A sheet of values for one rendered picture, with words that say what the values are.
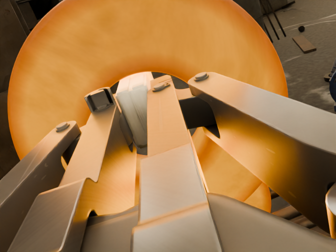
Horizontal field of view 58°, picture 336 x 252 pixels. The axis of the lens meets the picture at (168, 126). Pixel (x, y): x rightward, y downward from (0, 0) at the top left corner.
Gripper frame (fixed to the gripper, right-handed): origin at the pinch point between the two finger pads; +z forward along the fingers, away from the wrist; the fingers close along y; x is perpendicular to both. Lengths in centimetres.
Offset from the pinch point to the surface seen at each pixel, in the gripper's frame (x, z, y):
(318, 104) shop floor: -96, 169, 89
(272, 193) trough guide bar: -20.4, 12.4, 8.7
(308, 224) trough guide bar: -20.1, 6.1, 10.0
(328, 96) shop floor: -97, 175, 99
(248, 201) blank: -16.8, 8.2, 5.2
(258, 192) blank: -16.1, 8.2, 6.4
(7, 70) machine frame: 1.7, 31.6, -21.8
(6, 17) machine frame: 8.7, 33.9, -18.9
